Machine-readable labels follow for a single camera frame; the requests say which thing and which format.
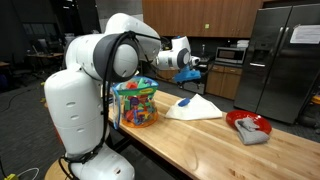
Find wide wooden base cabinet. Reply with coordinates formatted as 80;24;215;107
205;63;243;101

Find stack of white plates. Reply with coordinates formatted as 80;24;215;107
236;39;250;49

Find white cloth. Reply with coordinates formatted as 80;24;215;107
165;93;224;122

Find white floor cable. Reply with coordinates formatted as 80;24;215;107
16;167;40;178

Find dark desk with monitors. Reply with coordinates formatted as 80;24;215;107
25;36;66;73

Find red plate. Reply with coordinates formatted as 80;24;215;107
225;109;273;135

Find round wooden robot base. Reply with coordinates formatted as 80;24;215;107
44;159;73;180

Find clear bag of colourful blocks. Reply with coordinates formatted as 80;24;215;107
110;75;160;130

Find yellow connector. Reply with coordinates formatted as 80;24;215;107
3;173;20;180

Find stainless steel refrigerator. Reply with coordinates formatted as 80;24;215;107
233;3;320;125

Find blue block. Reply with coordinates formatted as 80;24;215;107
177;97;191;108

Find silver microwave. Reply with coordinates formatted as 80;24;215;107
214;46;248;65

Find narrow wooden base cabinet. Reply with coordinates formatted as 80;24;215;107
155;68;180;82

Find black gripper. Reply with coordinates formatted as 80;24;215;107
179;79;202;90

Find grey knitted cloth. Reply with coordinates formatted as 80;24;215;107
234;116;271;146

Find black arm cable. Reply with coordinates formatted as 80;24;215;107
58;30;162;180

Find wooden wall cabinets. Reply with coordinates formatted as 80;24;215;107
142;0;264;39

